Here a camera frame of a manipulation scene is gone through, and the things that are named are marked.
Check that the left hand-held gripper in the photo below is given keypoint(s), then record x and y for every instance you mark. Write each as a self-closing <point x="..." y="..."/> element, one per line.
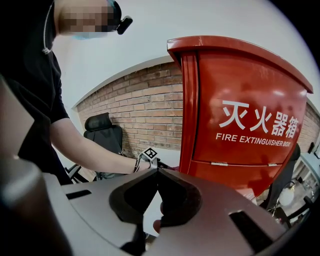
<point x="150" y="157"/>

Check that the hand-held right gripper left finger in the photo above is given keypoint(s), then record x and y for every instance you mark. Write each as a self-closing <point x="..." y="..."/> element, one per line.
<point x="92" y="200"/>

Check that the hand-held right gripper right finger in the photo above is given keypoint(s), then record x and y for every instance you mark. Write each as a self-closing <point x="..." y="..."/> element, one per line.
<point x="225" y="215"/>

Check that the pink cloth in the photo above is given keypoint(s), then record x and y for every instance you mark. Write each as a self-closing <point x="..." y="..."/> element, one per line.
<point x="173" y="168"/>

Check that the red fire extinguisher box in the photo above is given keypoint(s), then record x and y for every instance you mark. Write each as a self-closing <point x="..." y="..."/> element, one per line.
<point x="237" y="112"/>

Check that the person's left forearm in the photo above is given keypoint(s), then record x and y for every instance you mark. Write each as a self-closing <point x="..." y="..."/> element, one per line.
<point x="87" y="147"/>

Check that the person's right hand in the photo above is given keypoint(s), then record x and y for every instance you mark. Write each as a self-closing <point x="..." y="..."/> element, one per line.
<point x="157" y="226"/>

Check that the black office chair with bags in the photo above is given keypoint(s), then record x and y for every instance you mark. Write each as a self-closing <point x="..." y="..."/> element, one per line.
<point x="105" y="135"/>

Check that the white round plush toy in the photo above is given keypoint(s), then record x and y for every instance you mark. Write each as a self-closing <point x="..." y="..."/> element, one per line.
<point x="286" y="196"/>

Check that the white office desk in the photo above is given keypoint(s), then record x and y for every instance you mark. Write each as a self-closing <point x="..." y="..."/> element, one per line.
<point x="310" y="165"/>

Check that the person's black clothing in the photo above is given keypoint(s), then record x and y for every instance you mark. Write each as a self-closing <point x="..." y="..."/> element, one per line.
<point x="30" y="87"/>

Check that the blue face mask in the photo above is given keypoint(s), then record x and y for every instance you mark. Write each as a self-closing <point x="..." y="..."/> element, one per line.
<point x="87" y="35"/>

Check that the black head-mounted camera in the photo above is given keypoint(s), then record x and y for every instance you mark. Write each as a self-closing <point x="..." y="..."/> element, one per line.
<point x="124" y="25"/>

